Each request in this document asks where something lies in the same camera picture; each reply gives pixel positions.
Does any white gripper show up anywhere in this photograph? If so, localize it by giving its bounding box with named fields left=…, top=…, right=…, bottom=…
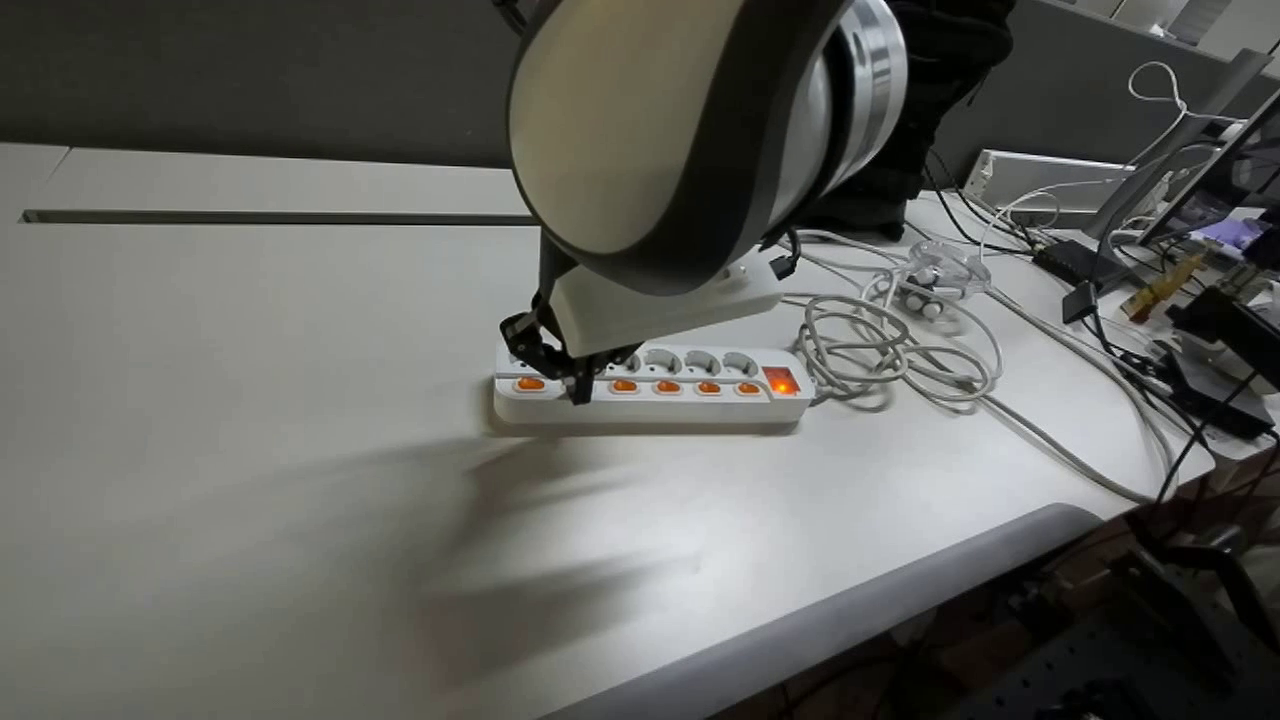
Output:
left=499, top=253, right=779, bottom=406

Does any white six-socket power strip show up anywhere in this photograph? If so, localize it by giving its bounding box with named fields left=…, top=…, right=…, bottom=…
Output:
left=492, top=346, right=817, bottom=432

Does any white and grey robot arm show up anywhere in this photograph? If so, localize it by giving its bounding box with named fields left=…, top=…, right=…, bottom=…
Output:
left=499, top=0, right=908, bottom=406

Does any black bag on table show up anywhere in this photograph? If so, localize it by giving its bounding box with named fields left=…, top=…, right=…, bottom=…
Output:
left=800, top=0, right=1017, bottom=241

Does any white flat box device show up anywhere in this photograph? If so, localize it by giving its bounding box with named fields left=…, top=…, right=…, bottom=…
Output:
left=962, top=147, right=1130, bottom=220

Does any black power adapter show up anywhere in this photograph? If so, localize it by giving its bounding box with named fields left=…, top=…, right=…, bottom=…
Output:
left=1157, top=339, right=1280, bottom=441

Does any white coiled power cable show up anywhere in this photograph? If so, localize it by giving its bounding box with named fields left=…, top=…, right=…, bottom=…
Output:
left=776, top=225, right=1182, bottom=510

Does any black cable on table edge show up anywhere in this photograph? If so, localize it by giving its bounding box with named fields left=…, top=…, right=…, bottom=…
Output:
left=933, top=184, right=1280, bottom=504

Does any white looped cable background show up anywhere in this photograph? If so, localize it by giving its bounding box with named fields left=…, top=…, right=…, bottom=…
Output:
left=1123, top=61, right=1187, bottom=147

